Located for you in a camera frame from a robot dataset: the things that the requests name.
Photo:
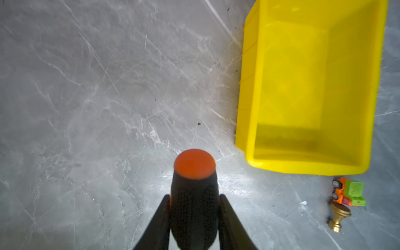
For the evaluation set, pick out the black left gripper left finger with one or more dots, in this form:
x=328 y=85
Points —
x=157 y=234

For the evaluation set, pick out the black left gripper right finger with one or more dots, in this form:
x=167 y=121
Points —
x=232 y=235

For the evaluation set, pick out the black orange-capped screwdriver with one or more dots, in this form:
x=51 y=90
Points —
x=194 y=200

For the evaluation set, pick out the yellow plastic bin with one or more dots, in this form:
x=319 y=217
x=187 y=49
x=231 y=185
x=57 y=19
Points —
x=309 y=83

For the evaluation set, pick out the brass cabinet knob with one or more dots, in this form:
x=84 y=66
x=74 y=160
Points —
x=339 y=212

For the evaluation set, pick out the orange green toy truck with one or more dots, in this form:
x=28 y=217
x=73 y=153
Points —
x=348 y=192

